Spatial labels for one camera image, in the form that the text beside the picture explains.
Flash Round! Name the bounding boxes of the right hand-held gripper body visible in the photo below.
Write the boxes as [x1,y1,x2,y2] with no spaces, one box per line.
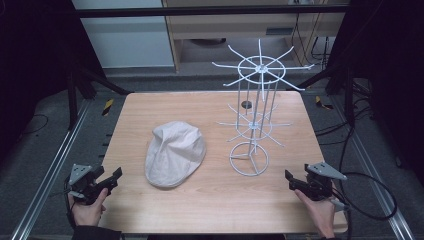
[303,161,348,202]

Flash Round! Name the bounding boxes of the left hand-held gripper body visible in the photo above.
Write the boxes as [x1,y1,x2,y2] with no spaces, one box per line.
[67,163,112,206]

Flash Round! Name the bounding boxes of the beige cap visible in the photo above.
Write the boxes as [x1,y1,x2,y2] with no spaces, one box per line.
[144,120,208,189]

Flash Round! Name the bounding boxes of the white wire rack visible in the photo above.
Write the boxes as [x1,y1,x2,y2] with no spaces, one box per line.
[211,38,316,178]

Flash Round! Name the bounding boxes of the person's left hand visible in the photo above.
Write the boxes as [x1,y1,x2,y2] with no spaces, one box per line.
[67,187,110,228]

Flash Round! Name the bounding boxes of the yellow black tape strip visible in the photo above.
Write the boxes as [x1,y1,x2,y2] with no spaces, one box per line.
[101,98,115,117]
[314,95,335,111]

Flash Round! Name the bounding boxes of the black metal stand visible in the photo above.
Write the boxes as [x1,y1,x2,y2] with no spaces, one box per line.
[65,61,134,132]
[295,64,358,128]

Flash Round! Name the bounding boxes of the white cabinet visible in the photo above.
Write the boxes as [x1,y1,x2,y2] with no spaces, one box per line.
[70,0,176,70]

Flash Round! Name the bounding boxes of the light wooden shelf unit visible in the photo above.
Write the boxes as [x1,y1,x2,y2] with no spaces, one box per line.
[161,0,351,74]

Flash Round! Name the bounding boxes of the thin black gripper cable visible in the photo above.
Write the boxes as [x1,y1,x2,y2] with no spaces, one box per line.
[49,176,76,229]

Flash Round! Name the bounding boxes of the grey cable plug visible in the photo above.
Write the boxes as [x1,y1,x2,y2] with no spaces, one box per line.
[331,198,352,213]

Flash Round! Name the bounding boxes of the aluminium floor rail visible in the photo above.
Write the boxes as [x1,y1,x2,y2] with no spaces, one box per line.
[9,99,93,240]
[329,94,417,240]

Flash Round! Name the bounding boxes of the black floor cables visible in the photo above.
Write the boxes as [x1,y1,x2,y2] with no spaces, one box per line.
[313,78,379,148]

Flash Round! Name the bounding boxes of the black looped cable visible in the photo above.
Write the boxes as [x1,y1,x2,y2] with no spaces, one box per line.
[333,171,398,222]

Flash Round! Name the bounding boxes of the thin black floor cable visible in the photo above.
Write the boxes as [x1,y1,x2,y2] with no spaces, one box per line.
[18,113,50,137]

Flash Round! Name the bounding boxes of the hanging black cables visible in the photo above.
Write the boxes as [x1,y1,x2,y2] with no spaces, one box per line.
[290,13,333,68]

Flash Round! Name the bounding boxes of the black horizontal frame bar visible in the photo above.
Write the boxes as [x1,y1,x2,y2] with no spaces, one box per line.
[73,3,350,19]

